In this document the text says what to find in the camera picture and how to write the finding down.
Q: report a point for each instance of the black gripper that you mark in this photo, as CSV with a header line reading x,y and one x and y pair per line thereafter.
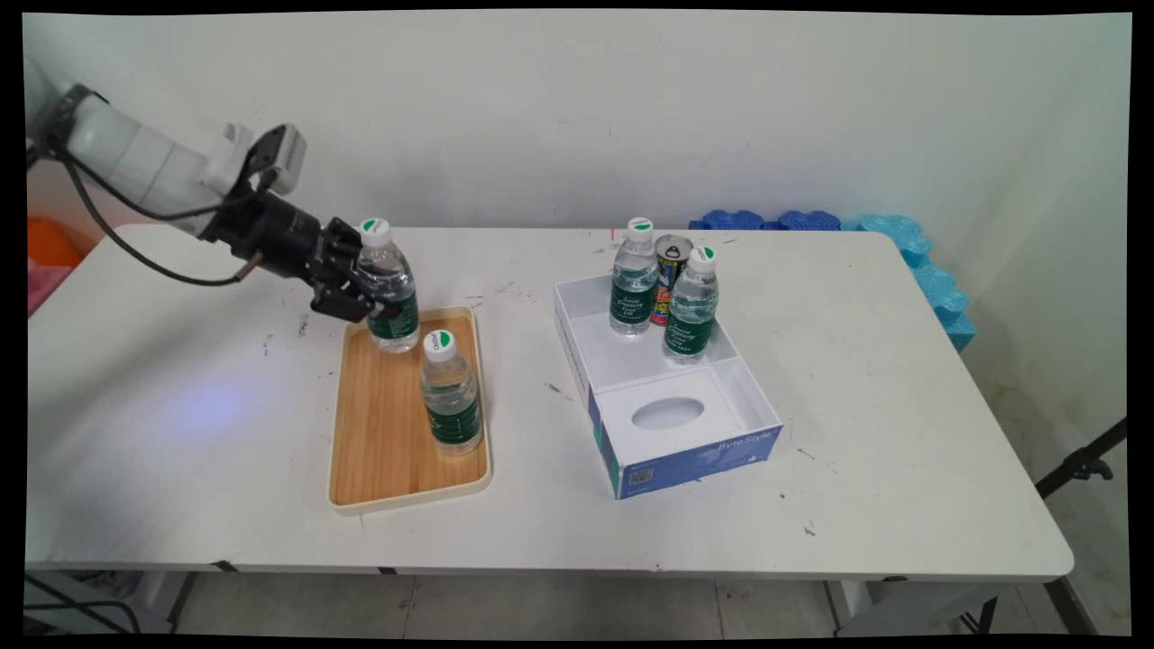
x,y
279,236

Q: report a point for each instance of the water bottle green label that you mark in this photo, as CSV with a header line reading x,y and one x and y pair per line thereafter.
x,y
691,315
392,288
634,288
450,401

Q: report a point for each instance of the wooden tray cream rim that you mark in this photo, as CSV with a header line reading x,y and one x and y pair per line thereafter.
x,y
383,433

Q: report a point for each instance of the orange object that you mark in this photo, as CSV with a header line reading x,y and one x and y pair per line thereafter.
x,y
50,243

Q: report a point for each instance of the pink object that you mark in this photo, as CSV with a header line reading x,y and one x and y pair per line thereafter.
x,y
43,284

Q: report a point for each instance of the opened metal drink can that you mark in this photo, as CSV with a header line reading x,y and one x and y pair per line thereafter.
x,y
672,270

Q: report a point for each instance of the white and blue cardboard box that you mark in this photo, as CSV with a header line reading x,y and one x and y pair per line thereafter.
x,y
676,451

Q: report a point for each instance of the cyan foam mat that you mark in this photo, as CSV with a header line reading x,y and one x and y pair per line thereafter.
x,y
933,279

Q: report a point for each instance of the black tripod leg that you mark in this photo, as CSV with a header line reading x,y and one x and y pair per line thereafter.
x,y
1077,466

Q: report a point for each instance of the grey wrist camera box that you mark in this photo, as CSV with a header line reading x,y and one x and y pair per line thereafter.
x,y
284,158

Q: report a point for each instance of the white table leg frame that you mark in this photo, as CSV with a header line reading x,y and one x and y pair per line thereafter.
x,y
865,608

